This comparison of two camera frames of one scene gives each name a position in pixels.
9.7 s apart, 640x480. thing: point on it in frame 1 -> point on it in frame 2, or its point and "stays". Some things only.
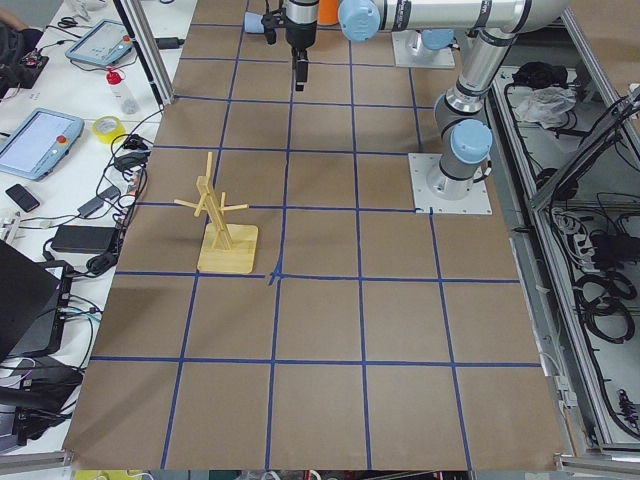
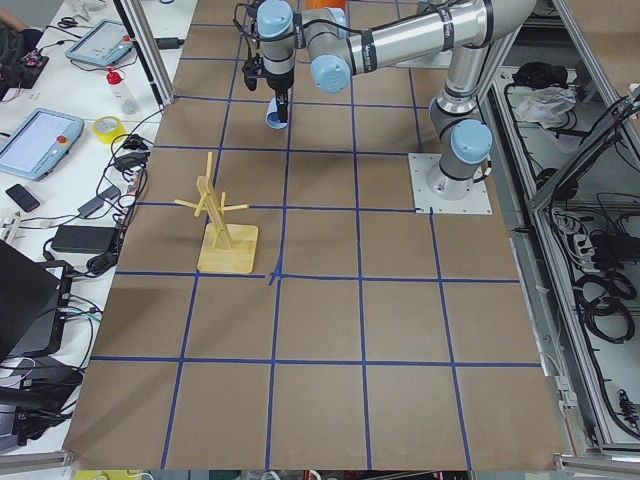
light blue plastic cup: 253,23 -> 272,116
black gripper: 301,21 -> 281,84
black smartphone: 22,198 stays
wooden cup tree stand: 230,248 stays
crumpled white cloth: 545,106 stays
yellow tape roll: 108,137 stays
